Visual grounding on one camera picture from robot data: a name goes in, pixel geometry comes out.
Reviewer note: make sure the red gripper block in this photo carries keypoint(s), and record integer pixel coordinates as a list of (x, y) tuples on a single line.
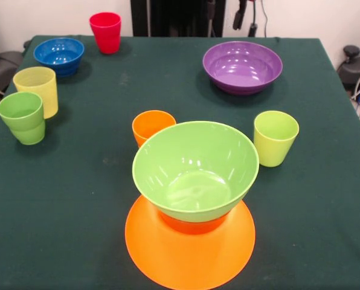
[(252, 1)]

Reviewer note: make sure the orange cup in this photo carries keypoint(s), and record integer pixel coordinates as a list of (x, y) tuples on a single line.
[(149, 124)]

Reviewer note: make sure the light green bowl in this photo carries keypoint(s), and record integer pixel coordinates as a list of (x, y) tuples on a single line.
[(195, 172)]

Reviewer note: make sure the small red-orange bowl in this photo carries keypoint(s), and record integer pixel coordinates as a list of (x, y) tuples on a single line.
[(195, 226)]

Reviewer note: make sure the large orange bowl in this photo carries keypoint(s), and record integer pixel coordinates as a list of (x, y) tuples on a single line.
[(189, 256)]

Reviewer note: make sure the purple bowl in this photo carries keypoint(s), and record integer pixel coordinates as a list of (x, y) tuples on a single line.
[(243, 66)]

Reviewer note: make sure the red cup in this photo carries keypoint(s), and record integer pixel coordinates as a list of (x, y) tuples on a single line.
[(106, 33)]

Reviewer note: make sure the lime green cup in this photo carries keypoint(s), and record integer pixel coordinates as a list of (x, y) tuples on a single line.
[(272, 151)]

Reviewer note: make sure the blue bowl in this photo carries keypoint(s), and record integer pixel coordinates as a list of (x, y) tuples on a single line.
[(59, 57)]

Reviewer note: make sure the yellow cup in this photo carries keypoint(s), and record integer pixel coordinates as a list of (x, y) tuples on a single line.
[(38, 87)]

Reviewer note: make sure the dark green table cloth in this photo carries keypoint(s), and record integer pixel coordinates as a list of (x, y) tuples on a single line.
[(62, 226)]

